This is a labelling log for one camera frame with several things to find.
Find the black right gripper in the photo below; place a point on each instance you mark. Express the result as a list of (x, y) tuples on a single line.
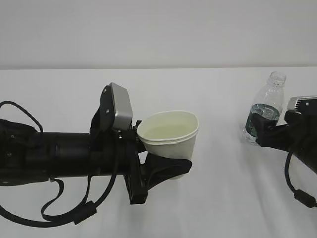
[(299, 133)]

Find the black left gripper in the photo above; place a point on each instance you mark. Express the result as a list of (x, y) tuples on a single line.
[(116, 150)]

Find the clear water bottle green label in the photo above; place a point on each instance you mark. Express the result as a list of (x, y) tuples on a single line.
[(268, 103)]

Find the white paper cup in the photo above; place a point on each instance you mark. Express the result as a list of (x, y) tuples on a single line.
[(170, 134)]

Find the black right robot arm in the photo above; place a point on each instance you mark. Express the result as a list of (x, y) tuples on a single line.
[(299, 133)]

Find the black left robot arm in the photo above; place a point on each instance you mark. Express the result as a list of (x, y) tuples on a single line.
[(28, 156)]

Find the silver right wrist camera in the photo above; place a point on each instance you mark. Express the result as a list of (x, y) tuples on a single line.
[(305, 105)]

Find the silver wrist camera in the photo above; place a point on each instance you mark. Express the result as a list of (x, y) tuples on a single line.
[(305, 105), (115, 110)]

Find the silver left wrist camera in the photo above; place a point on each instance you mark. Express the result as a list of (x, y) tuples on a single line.
[(115, 110)]

